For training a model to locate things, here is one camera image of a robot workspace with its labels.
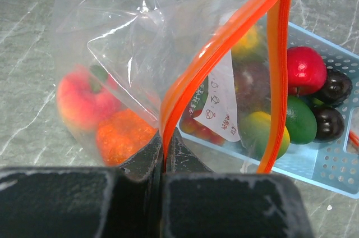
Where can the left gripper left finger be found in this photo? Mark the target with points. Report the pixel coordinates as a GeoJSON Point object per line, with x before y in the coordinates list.
{"type": "Point", "coordinates": [121, 201]}

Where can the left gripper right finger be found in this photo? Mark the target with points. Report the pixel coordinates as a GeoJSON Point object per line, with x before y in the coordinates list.
{"type": "Point", "coordinates": [197, 202]}

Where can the pink yellow peach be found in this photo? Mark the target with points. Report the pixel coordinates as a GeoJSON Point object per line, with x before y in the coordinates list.
{"type": "Point", "coordinates": [83, 98]}

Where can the clear orange zip bag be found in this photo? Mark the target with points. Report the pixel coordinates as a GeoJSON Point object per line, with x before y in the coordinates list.
{"type": "Point", "coordinates": [160, 51]}

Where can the red apple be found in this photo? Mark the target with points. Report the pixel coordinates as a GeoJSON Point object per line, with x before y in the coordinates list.
{"type": "Point", "coordinates": [306, 71]}

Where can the orange green mango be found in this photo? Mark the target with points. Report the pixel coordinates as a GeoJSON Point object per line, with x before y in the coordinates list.
{"type": "Point", "coordinates": [251, 47]}

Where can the spare clear plastic bag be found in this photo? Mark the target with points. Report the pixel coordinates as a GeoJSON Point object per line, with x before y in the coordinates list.
{"type": "Point", "coordinates": [353, 138]}

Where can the cherry cluster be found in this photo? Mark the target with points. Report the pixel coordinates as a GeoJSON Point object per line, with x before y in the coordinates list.
{"type": "Point", "coordinates": [189, 125]}

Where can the yellow green mango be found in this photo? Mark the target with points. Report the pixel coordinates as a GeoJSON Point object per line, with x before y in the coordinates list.
{"type": "Point", "coordinates": [254, 131]}

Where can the green lime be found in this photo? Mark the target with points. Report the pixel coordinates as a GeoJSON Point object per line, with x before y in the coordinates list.
{"type": "Point", "coordinates": [301, 122]}

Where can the dark purple mangosteen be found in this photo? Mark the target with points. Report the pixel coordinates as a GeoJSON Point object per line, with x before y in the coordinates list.
{"type": "Point", "coordinates": [251, 85]}

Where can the light blue plastic basket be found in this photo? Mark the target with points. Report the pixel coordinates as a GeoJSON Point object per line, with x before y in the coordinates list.
{"type": "Point", "coordinates": [328, 165]}

